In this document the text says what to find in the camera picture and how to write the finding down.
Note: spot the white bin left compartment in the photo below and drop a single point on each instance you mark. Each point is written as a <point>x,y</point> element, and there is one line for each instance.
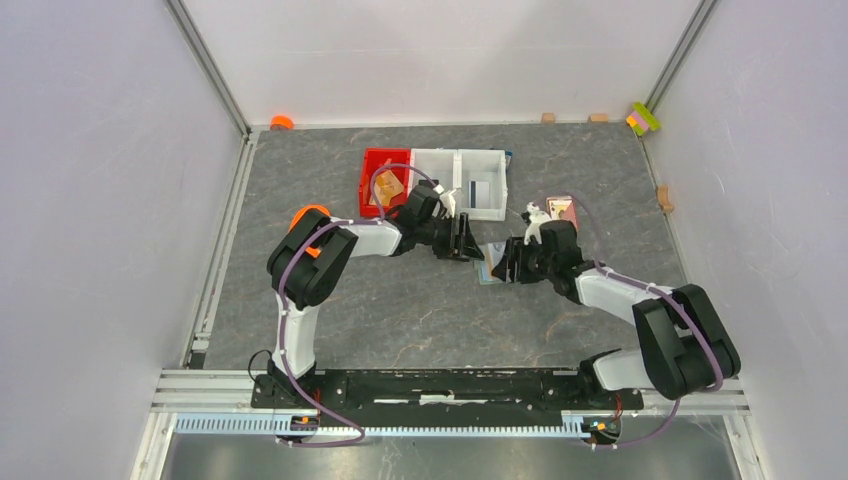
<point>442,166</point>

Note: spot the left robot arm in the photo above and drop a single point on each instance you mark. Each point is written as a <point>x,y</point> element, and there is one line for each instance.
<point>307,264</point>

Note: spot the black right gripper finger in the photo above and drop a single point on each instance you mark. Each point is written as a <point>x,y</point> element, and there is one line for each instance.
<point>501,270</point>
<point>514,266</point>

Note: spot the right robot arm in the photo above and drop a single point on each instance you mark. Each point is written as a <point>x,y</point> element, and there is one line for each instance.
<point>683,346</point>

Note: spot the wooden piece in red bin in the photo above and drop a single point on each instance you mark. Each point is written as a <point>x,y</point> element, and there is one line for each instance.
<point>380,197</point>

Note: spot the red playing card box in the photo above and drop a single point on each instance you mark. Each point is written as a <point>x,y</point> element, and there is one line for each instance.
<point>563,208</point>

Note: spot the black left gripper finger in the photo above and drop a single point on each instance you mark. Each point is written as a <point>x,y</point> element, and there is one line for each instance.
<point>469,249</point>
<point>456,240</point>

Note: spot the orange tape roll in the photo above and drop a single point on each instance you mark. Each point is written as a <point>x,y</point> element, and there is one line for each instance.
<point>281,122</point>

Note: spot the gold credit card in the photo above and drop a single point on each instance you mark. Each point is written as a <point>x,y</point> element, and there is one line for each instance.
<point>389,182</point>

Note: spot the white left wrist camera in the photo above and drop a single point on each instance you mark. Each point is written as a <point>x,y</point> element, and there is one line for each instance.
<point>448,200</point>

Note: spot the white bin compartment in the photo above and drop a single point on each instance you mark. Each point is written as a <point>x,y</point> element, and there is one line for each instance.
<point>442,166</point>
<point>485,165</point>

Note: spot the wooden arch block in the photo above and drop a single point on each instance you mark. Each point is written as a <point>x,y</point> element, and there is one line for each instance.
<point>663,199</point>

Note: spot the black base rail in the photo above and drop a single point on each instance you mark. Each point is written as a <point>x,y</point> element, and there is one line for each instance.
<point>545,388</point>

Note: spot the red plastic bin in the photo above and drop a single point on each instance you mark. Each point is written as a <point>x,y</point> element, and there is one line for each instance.
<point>373,159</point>

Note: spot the white bin right compartment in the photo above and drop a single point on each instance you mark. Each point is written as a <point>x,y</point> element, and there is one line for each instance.
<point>485,165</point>

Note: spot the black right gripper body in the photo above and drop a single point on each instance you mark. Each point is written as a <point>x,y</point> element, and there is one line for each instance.
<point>537,265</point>

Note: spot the multicolour toy brick stack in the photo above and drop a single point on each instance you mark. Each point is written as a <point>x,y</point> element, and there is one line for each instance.
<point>641,120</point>

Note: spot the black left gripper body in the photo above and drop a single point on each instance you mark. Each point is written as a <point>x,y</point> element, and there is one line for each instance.
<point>436,234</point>

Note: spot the striped card in bin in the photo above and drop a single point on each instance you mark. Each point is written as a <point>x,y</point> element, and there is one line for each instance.
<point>479,194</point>

